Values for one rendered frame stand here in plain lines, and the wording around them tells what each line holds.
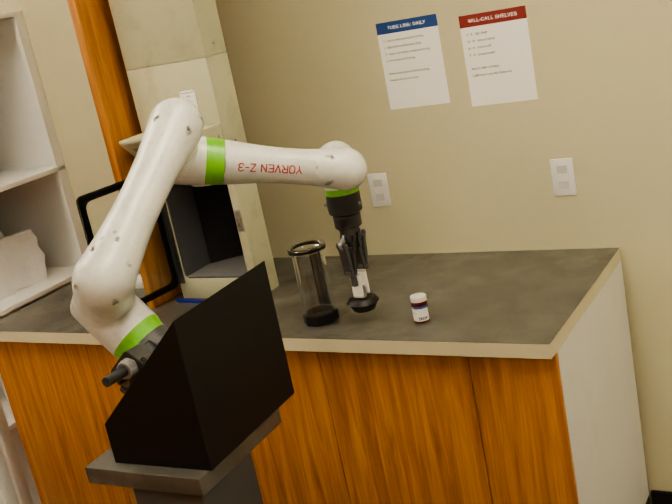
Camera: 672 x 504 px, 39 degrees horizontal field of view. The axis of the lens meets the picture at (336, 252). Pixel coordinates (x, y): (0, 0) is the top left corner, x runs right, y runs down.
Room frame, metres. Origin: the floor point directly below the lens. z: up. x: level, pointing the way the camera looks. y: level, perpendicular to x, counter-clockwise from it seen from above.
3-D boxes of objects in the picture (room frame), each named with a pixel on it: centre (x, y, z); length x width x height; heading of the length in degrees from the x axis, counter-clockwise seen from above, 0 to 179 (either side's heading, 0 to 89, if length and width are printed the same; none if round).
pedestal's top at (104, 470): (1.98, 0.42, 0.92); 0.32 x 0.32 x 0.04; 59
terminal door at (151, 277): (2.92, 0.63, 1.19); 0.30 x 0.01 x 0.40; 141
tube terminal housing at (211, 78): (3.07, 0.33, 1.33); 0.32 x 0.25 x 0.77; 58
